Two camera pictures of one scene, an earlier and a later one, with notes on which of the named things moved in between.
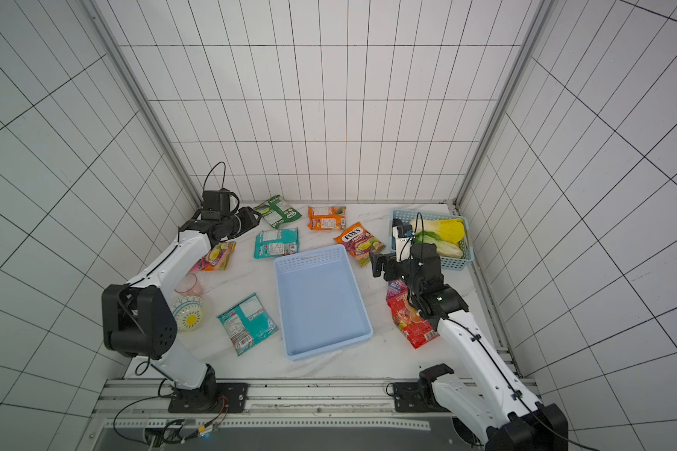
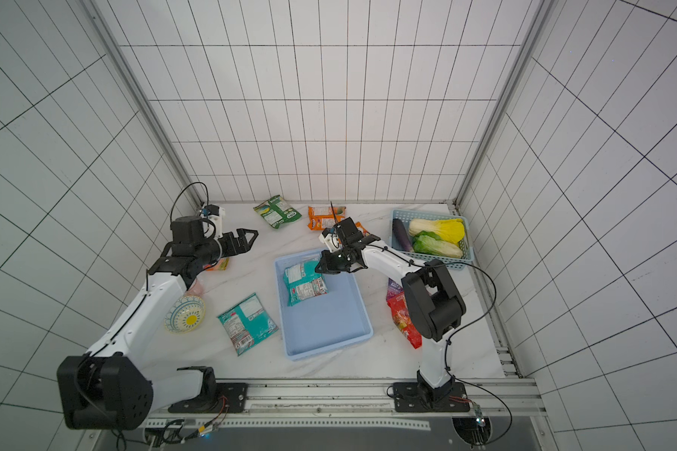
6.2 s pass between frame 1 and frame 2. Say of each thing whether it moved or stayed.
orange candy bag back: stayed
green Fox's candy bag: stayed
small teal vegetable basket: stayed
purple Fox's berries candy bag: stayed
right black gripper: moved
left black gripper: moved
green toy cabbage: stayed
